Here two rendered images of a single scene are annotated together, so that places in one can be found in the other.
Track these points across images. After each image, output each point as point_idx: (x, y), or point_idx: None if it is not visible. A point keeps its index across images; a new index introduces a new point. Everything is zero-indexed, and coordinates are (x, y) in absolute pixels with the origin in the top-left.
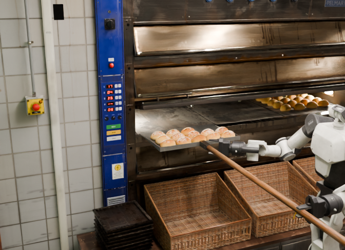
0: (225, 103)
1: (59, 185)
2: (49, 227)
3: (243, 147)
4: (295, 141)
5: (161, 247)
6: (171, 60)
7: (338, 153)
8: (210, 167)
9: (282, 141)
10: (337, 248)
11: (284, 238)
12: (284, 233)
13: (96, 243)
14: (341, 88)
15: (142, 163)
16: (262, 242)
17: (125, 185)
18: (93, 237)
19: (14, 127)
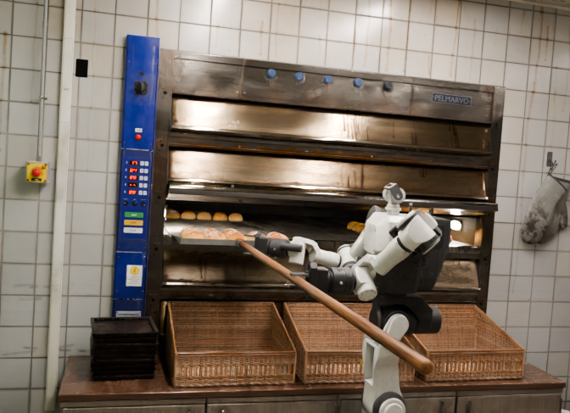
0: (312, 230)
1: (55, 281)
2: (35, 338)
3: (282, 242)
4: (357, 246)
5: (169, 376)
6: (218, 143)
7: (382, 239)
8: (266, 295)
9: (343, 248)
10: (396, 390)
11: (343, 389)
12: (347, 384)
13: (88, 365)
14: (452, 205)
15: (170, 271)
16: (309, 387)
17: (142, 297)
18: (88, 359)
19: (9, 197)
